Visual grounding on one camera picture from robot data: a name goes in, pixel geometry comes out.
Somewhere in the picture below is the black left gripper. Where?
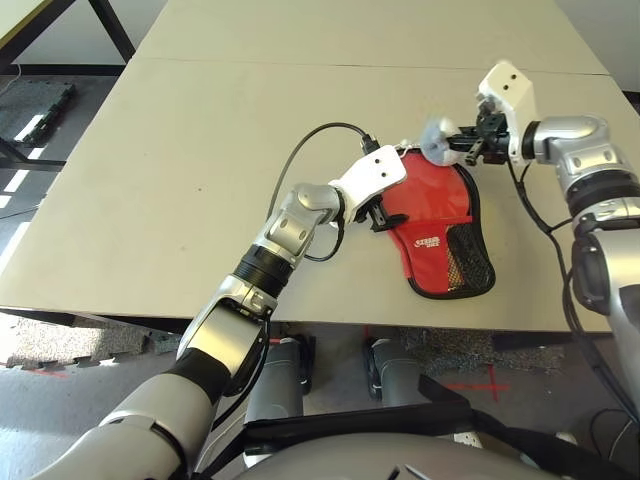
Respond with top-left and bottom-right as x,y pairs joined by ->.
354,199 -> 409,235

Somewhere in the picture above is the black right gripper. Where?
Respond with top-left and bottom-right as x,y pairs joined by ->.
448,111 -> 512,167

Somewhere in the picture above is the clear plastic bag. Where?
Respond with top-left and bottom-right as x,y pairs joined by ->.
418,118 -> 461,166

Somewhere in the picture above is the red black paddle case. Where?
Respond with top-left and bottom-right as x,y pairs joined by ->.
377,139 -> 497,300

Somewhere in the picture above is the grey speckled foam mat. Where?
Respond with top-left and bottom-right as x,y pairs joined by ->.
399,327 -> 566,379
7,312 -> 181,371

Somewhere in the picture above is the grey right robot leg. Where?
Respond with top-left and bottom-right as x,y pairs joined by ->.
364,338 -> 431,407

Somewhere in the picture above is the grey robot leg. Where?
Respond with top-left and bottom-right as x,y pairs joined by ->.
364,338 -> 431,407
244,335 -> 317,421

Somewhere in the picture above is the grey left robot leg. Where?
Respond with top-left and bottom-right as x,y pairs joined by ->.
244,335 -> 317,421

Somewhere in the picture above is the black waist bar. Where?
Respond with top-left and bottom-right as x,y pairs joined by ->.
243,374 -> 474,441

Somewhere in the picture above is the silver robot torso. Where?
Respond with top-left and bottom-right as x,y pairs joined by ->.
239,434 -> 546,480

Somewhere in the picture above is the black framed side table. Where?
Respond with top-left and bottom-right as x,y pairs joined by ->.
0,0 -> 136,171

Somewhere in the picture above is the black floor mat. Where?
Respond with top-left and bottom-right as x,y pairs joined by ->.
0,82 -> 77,146

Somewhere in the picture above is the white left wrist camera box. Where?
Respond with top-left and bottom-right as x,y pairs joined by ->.
329,144 -> 409,221

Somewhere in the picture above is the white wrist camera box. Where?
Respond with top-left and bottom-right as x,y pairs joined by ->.
329,144 -> 409,221
477,62 -> 537,166

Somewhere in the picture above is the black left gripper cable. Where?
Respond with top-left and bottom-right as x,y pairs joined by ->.
304,222 -> 346,263

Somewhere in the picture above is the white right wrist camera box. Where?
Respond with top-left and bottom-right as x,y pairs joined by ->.
477,62 -> 537,166

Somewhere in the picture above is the black left camera cable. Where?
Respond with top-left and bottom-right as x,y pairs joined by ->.
268,123 -> 380,221

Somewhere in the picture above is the black left upper arm cable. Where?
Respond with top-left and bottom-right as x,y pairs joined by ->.
212,319 -> 271,431

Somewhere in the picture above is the black harness strap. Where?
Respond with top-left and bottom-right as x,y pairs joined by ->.
469,407 -> 626,480

